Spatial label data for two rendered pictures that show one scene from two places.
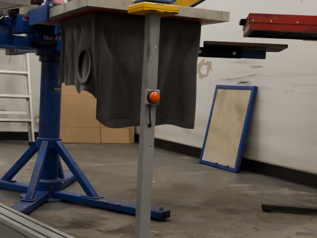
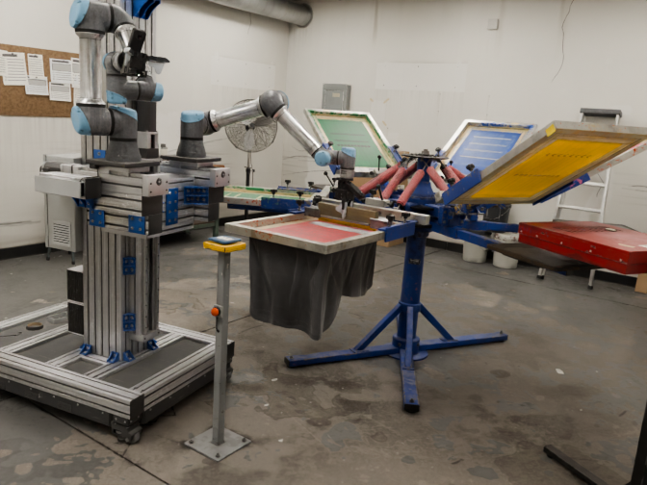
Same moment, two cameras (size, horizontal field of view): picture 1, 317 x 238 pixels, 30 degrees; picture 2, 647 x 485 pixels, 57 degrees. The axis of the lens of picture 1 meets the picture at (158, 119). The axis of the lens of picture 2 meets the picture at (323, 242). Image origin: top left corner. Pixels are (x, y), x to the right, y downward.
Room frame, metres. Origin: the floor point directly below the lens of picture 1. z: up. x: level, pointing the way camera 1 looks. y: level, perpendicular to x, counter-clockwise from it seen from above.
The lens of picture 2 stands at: (1.14, -2.33, 1.52)
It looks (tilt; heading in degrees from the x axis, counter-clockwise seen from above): 12 degrees down; 61
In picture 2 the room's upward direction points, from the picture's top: 4 degrees clockwise
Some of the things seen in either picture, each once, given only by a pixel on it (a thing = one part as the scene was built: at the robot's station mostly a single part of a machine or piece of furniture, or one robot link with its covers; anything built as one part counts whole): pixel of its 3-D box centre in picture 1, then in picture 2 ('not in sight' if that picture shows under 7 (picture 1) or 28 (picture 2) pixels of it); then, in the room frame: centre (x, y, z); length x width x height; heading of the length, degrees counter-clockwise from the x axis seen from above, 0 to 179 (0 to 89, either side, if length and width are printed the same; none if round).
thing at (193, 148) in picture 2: not in sight; (192, 146); (2.03, 0.70, 1.31); 0.15 x 0.15 x 0.10
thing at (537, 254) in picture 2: (166, 48); (487, 242); (3.45, -0.03, 0.91); 1.34 x 0.40 x 0.08; 86
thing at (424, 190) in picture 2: (51, 83); (414, 254); (3.49, 0.64, 0.67); 0.39 x 0.39 x 1.35
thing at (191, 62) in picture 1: (147, 73); (284, 285); (2.28, 0.05, 0.74); 0.45 x 0.03 x 0.43; 116
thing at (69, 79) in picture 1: (83, 57); not in sight; (2.41, 0.32, 0.79); 0.46 x 0.09 x 0.33; 26
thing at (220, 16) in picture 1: (121, 18); (323, 227); (2.54, 0.18, 0.97); 0.79 x 0.58 x 0.04; 26
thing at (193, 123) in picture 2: not in sight; (193, 123); (2.03, 0.71, 1.42); 0.13 x 0.12 x 0.14; 49
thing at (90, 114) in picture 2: not in sight; (90, 68); (1.50, 0.38, 1.63); 0.15 x 0.12 x 0.55; 12
